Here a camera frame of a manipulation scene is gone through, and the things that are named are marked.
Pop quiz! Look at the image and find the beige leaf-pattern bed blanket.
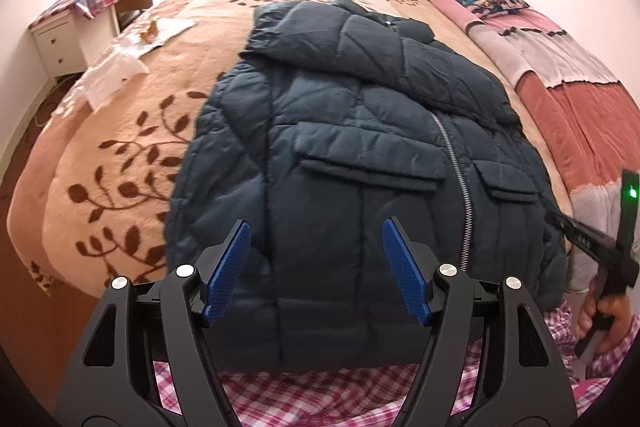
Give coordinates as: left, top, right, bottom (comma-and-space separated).
6, 0, 576, 301

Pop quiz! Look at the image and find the white cloth on bed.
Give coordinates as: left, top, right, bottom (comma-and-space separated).
54, 17, 196, 116

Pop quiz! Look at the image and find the pink and rust striped blanket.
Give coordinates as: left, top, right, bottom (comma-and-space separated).
391, 0, 640, 293

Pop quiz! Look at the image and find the right forearm plaid sleeve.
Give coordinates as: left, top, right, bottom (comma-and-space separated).
544, 295, 639, 385

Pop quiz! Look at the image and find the person's right hand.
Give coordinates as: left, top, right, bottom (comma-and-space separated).
574, 279, 631, 355

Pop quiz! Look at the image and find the white bedside drawer cabinet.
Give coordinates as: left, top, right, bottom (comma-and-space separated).
30, 0, 154, 80

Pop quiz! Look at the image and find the pink plaid shirt torso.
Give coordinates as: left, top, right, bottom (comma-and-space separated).
152, 298, 640, 427

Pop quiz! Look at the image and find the dark navy quilted puffer jacket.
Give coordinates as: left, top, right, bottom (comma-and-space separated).
165, 0, 566, 373

